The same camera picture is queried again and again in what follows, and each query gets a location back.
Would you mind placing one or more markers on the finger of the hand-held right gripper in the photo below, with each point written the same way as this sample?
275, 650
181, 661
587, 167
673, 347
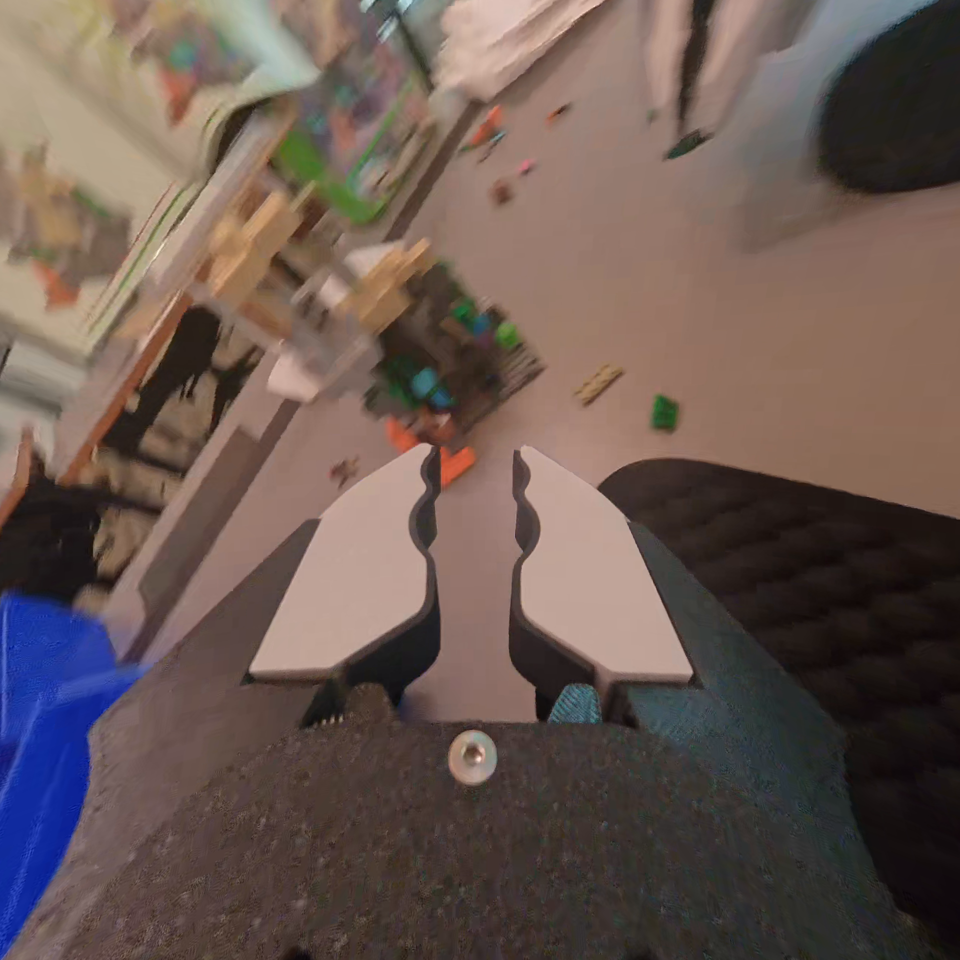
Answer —
739, 52
664, 45

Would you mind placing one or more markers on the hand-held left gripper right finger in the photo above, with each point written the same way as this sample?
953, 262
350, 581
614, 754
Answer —
600, 592

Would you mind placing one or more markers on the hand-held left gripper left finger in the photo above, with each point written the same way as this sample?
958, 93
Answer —
345, 592

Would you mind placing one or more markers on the green square toy brick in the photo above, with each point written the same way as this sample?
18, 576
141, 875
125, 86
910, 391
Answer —
664, 414

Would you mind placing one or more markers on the tan toy brick plate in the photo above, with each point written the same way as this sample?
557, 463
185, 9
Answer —
598, 384

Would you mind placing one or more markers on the blue storage bin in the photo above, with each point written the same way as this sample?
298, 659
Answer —
45, 712

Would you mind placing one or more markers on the grey desk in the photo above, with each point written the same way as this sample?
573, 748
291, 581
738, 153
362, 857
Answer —
712, 315

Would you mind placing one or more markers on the small dark red toy piece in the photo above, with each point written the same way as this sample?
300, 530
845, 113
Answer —
345, 471

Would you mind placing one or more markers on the white paper pile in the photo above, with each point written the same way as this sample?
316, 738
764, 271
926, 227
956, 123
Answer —
510, 37

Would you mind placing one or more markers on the orange toy brick plate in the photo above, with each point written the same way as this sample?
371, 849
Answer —
457, 461

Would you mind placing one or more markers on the orange toy figure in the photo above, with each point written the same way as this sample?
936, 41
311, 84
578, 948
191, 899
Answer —
487, 124

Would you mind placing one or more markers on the white stand base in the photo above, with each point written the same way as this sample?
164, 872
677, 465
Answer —
300, 379

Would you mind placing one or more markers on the brown toy cube block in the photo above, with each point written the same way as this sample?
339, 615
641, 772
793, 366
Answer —
502, 193

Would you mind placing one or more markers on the toy brick tower model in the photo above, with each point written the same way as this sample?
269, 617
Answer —
450, 352

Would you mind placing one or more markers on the green toy box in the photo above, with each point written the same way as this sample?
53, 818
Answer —
315, 161

